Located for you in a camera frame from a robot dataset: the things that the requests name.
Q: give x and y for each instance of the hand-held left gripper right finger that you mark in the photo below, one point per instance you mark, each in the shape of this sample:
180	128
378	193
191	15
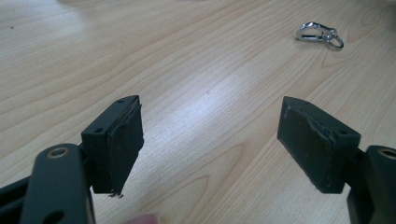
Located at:
311	146

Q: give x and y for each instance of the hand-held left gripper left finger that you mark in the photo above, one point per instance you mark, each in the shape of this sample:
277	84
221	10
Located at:
118	149

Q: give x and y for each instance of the silver metal carabiner clip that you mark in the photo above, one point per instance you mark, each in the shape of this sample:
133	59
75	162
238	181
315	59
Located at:
311	38

